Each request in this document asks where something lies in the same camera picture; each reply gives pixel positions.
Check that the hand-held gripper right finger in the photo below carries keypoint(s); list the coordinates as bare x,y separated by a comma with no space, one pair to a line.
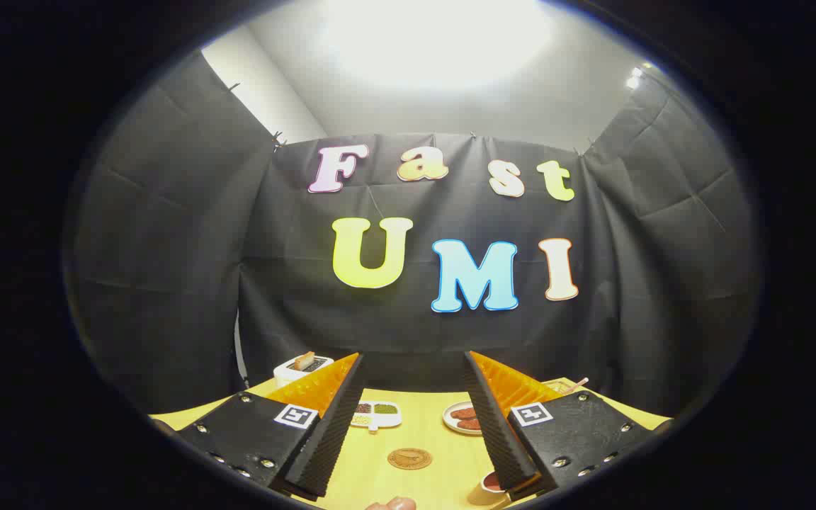
500,439

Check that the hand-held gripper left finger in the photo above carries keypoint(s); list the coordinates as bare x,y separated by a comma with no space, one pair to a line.
330,439

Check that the beige cup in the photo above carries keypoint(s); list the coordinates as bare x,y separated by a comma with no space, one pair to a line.
486,492

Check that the round cork coaster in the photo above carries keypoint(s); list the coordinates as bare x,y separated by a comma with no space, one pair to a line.
409,459

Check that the brown sausage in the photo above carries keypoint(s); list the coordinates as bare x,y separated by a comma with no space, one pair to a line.
470,424
463,412

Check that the white oval plate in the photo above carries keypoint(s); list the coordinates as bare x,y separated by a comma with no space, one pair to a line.
450,423

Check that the white divided dish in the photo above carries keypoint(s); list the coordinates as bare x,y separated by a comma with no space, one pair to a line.
383,418

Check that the wooden table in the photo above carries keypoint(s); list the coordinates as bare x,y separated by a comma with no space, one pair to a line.
422,432

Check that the white toaster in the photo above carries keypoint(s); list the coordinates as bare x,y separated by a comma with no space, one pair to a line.
287,373

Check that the bread slice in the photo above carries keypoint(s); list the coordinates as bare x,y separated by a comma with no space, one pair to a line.
303,361

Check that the black backdrop cloth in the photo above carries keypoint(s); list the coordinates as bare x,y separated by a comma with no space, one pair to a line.
295,283

